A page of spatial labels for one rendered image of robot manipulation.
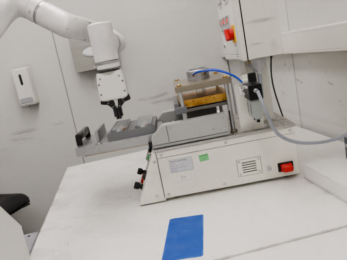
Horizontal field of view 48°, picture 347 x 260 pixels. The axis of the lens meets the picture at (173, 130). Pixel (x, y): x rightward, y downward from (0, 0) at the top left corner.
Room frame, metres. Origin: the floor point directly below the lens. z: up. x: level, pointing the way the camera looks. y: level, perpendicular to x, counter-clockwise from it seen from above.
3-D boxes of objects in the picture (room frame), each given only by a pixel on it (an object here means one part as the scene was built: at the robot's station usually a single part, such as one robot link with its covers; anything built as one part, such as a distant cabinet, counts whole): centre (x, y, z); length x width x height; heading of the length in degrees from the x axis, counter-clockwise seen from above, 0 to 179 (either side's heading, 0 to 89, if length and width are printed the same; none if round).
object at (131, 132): (1.37, 0.14, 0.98); 0.20 x 0.17 x 0.03; 179
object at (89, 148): (1.37, 0.19, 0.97); 0.30 x 0.22 x 0.08; 89
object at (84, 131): (1.38, 0.32, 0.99); 0.15 x 0.02 x 0.04; 179
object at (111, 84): (1.37, 0.18, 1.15); 0.10 x 0.08 x 0.11; 89
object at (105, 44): (1.37, 0.18, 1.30); 0.09 x 0.08 x 0.13; 157
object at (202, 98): (1.36, -0.12, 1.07); 0.22 x 0.17 x 0.10; 179
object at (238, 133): (1.37, -0.16, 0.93); 0.46 x 0.35 x 0.01; 89
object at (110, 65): (1.37, 0.18, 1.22); 0.09 x 0.08 x 0.03; 89
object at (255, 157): (1.35, -0.11, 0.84); 0.53 x 0.37 x 0.17; 89
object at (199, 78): (1.35, -0.15, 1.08); 0.31 x 0.24 x 0.13; 179
